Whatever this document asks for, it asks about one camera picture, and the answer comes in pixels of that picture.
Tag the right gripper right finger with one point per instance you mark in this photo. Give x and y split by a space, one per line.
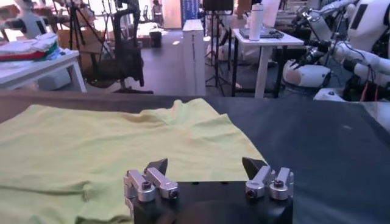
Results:
260 181

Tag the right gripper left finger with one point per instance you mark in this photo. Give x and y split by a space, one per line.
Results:
143 185

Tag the yellow-green t-shirt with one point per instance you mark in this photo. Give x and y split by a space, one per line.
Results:
106 152

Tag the folded clothes stack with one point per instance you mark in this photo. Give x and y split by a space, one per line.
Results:
27 48

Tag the large black tablecloth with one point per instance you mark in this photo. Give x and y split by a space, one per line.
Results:
320 152

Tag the black office chair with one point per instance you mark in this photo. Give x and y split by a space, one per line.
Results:
128 54

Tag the small white standing desk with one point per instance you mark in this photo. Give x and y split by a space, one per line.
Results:
265 45

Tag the tall white cardboard box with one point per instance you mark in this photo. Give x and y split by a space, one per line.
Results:
193 54

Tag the dark tablet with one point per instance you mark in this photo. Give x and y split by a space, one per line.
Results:
271 33

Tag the brown cardboard box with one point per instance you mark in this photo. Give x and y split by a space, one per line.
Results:
91 45

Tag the white rectangular table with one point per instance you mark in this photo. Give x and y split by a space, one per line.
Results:
36 71

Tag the white thermos bottle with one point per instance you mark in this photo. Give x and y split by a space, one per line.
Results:
256 22

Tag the tall black tripod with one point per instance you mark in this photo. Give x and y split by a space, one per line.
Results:
73 21

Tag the white humanoid robot right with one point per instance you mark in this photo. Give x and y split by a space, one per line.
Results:
365 27

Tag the white humanoid robot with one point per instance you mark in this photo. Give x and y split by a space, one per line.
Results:
365 27
30 21

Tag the white humanoid robot left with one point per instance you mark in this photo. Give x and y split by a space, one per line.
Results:
30 21

